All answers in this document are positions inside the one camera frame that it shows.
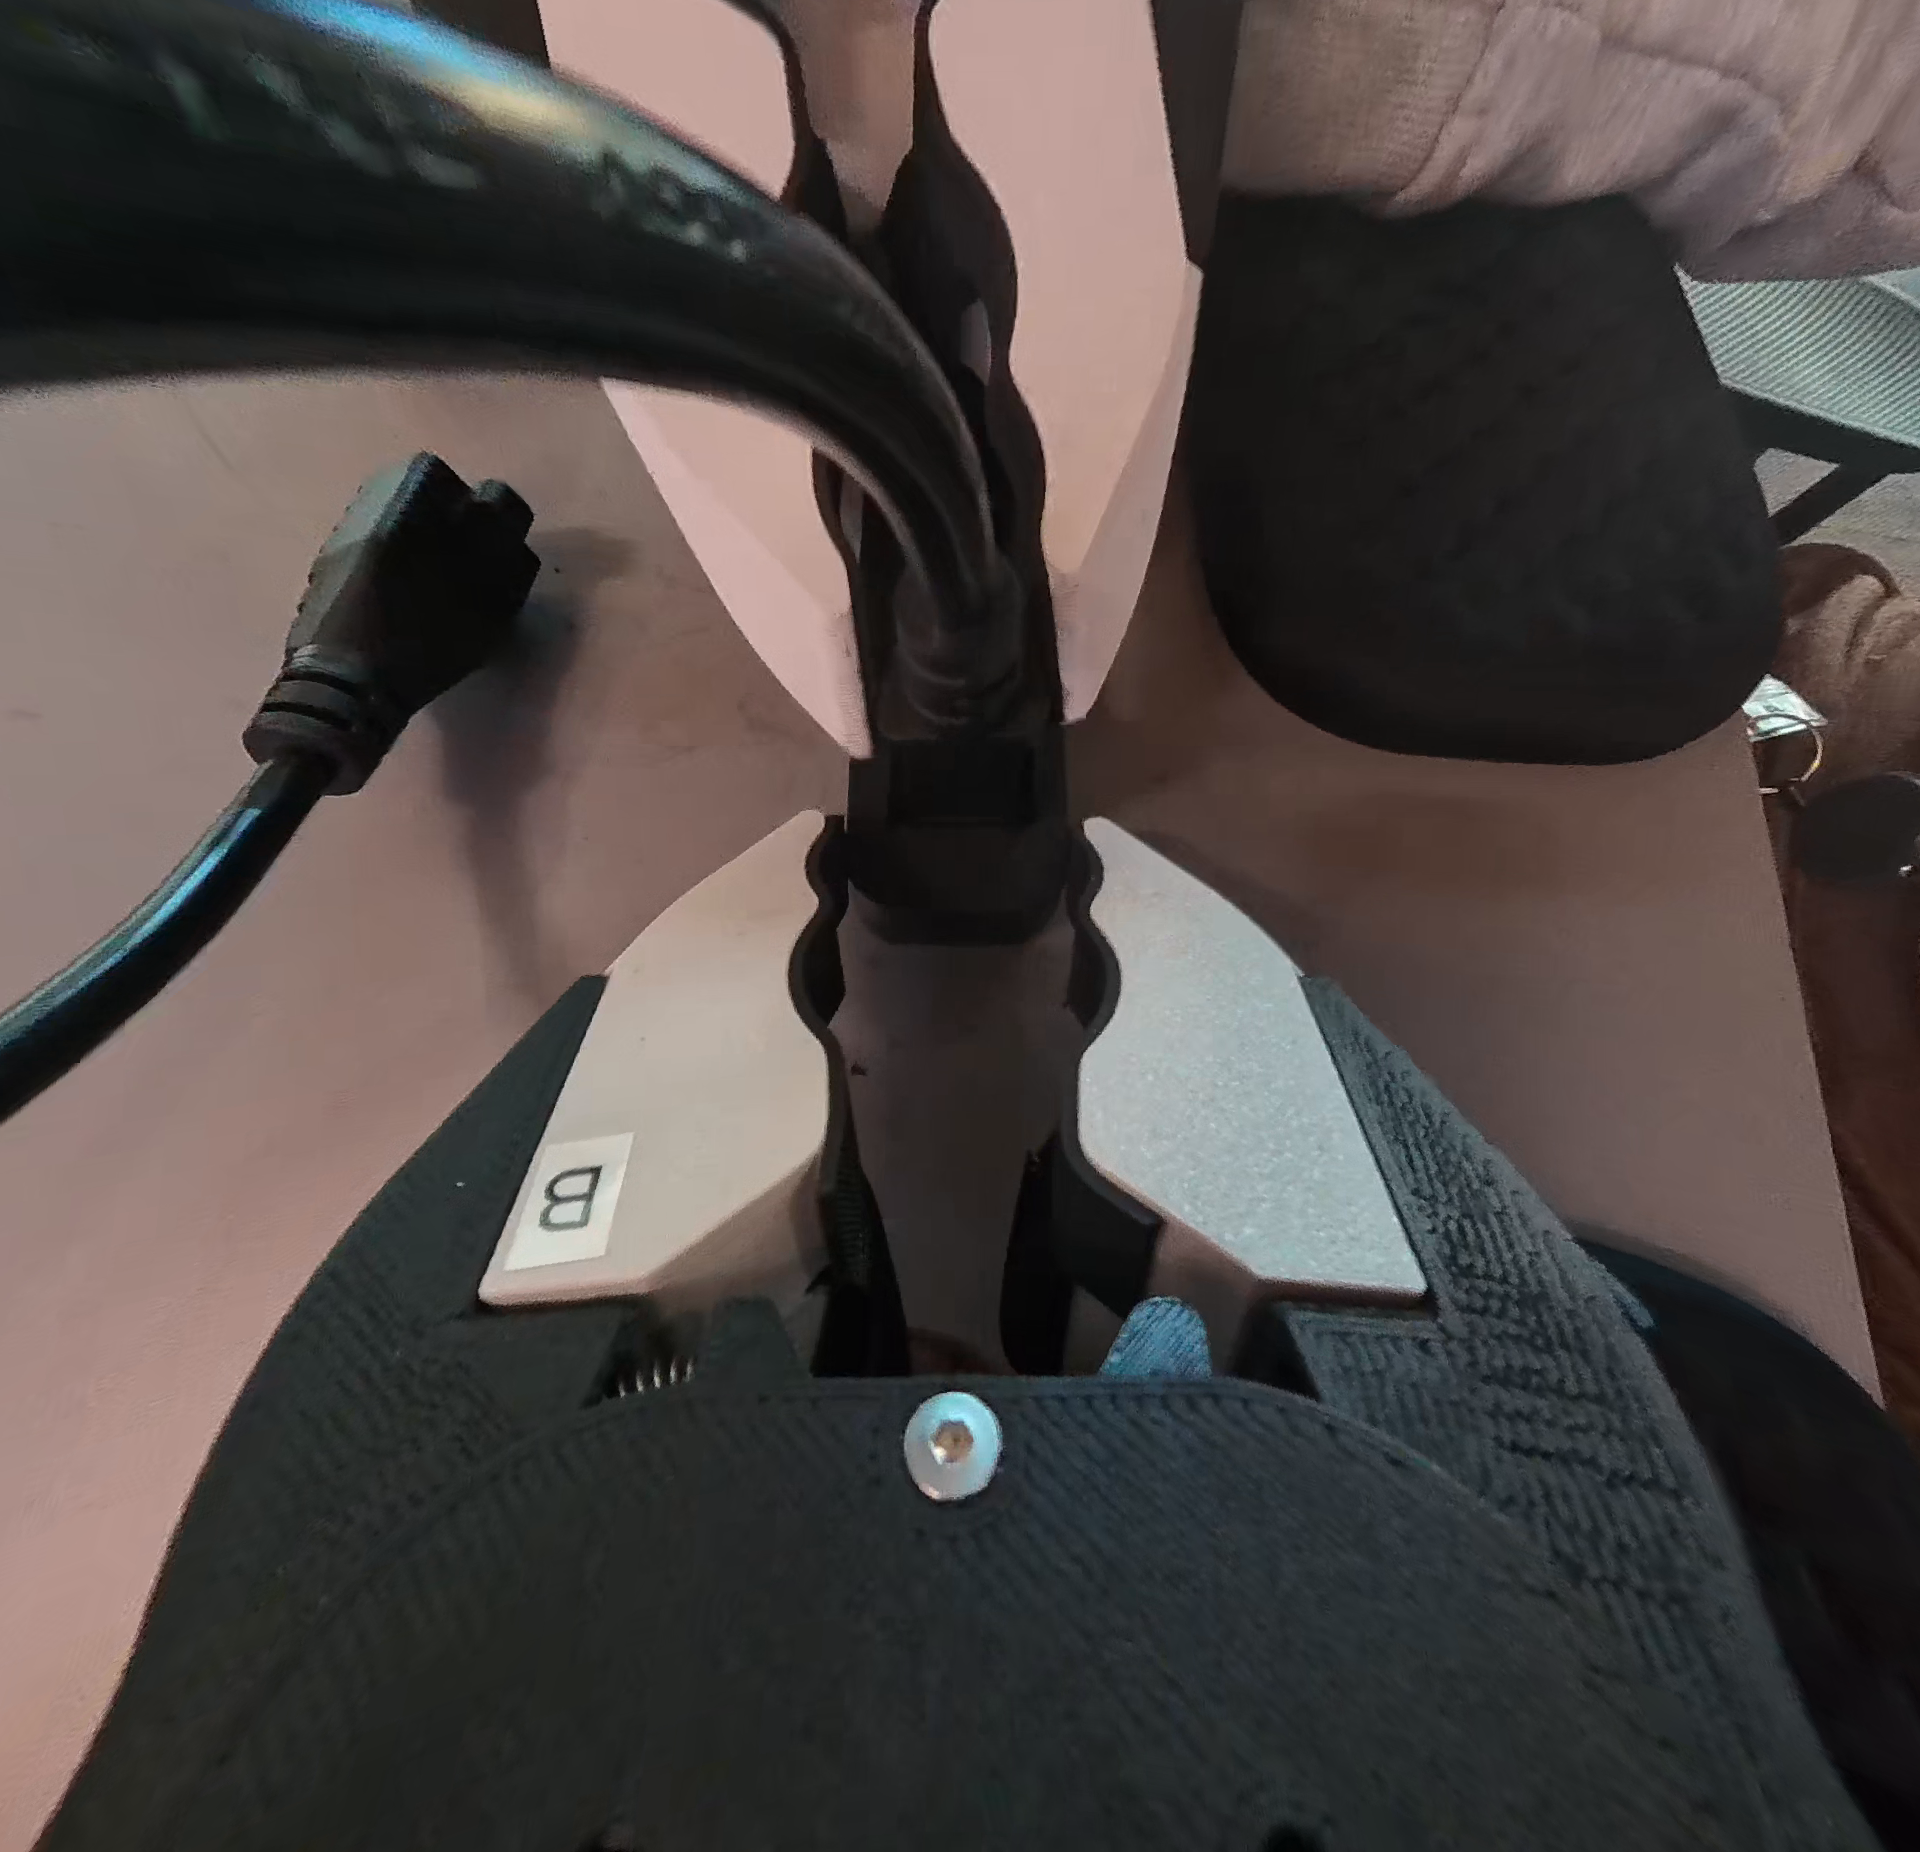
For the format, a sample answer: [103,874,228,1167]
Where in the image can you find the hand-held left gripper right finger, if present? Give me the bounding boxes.
[1049,815,1429,1312]

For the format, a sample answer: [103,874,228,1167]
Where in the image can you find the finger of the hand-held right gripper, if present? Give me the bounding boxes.
[884,0,1205,726]
[531,0,901,763]

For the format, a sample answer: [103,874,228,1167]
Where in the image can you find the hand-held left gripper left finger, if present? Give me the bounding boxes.
[475,808,879,1312]

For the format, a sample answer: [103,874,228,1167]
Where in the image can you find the black power plug with cable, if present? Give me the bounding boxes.
[0,0,1056,838]

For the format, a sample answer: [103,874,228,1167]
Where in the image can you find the person's brown trousers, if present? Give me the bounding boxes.
[1746,538,1920,1374]

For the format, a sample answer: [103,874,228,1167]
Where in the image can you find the black key fob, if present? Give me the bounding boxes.
[1796,769,1920,906]

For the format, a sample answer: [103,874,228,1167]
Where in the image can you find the grey mesh chair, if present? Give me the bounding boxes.
[1680,269,1920,543]

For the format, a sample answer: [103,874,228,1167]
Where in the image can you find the black extension cord socket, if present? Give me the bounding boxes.
[0,449,546,1127]

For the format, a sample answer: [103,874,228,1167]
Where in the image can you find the metal key ring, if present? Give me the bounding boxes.
[1739,674,1829,803]

